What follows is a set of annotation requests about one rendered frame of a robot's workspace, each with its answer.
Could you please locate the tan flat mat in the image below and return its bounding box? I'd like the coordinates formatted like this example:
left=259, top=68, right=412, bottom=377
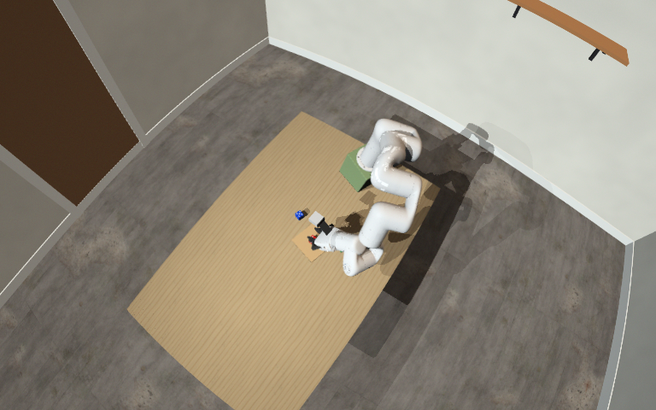
left=291, top=224, right=325, bottom=262

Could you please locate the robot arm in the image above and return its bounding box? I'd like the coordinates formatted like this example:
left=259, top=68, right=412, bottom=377
left=331, top=119, right=422, bottom=277

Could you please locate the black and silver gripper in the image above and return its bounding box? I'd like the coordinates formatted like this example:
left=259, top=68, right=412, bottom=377
left=307, top=224, right=342, bottom=252

